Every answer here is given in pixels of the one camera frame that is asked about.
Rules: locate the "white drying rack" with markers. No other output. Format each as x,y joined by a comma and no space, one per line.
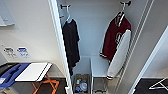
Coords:
159,83

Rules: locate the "black hanging bracket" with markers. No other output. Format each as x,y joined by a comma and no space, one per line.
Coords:
65,6
126,3

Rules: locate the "white wall sign dark print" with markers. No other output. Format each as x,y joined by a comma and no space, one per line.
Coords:
9,53

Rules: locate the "blue and white wall sign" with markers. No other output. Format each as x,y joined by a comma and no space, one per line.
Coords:
23,52

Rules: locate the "white inner shelf unit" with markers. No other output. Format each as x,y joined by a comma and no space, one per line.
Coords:
98,66

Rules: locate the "white board with black edge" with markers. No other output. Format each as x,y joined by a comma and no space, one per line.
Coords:
31,71

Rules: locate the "red jacket with white sleeves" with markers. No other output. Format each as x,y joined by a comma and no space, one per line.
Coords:
113,40

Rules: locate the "black t-shirt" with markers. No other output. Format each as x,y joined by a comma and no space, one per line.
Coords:
70,43

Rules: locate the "white clothes hanger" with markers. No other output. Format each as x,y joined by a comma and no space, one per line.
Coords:
69,18
121,10

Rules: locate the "white jug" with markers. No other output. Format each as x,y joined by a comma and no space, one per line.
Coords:
83,87

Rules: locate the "blue plastic case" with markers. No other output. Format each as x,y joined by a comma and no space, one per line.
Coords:
13,75

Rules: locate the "orange folding stand frame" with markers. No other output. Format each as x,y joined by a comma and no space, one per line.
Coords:
50,82

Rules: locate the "white wardrobe door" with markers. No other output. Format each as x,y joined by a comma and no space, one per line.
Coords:
150,60
58,43

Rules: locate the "blue bottle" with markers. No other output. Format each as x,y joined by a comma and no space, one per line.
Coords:
78,87

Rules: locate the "white wardrobe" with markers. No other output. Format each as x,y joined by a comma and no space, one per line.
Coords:
91,30

